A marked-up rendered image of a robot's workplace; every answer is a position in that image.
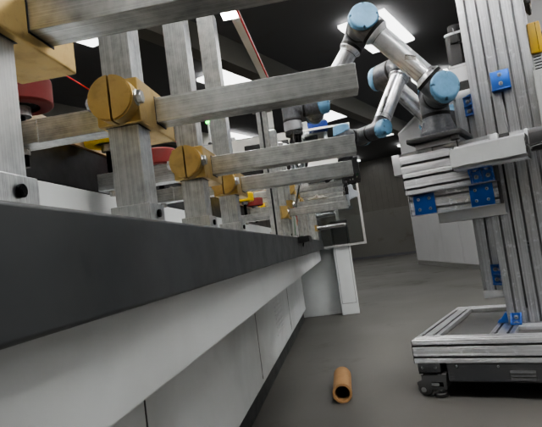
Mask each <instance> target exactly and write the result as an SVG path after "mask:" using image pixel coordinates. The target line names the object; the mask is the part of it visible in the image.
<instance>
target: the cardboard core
mask: <svg viewBox="0 0 542 427"><path fill-rule="evenodd" d="M333 397H334V399H335V400H336V401H337V402H339V403H347V402H349V401H350V400H351V397H352V388H351V372H350V370H349V369H348V368H346V367H339V368H337V369H336V370H335V372H334V384H333Z"/></svg>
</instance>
